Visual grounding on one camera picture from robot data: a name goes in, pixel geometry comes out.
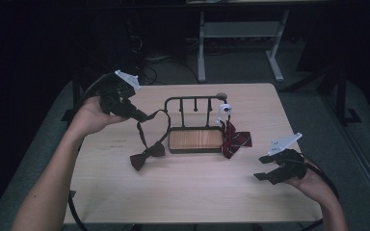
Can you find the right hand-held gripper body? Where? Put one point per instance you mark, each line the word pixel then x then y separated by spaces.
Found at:
pixel 290 166

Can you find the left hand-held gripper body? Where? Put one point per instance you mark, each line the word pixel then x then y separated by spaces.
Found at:
pixel 117 97

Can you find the dark red striped bow tie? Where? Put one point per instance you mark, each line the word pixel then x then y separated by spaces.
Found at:
pixel 236 141

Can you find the black bow tie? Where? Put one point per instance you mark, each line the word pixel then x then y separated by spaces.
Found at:
pixel 147 155

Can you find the black hook rack wooden base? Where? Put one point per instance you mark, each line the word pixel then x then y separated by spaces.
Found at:
pixel 196 139

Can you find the person's right hand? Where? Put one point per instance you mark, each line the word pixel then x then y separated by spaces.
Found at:
pixel 313 186

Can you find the person's left hand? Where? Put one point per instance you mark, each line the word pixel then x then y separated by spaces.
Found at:
pixel 90 117

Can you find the black floor stand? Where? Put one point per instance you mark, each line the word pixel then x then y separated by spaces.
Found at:
pixel 342 96
pixel 76 93

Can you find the grey round disc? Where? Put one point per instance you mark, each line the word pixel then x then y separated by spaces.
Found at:
pixel 221 95

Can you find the grey tape strip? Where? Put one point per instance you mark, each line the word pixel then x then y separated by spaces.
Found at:
pixel 73 193

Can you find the metal frame rail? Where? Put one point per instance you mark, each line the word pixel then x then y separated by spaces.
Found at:
pixel 363 160

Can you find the grey metal desk frame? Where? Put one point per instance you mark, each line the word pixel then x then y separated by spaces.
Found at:
pixel 241 29

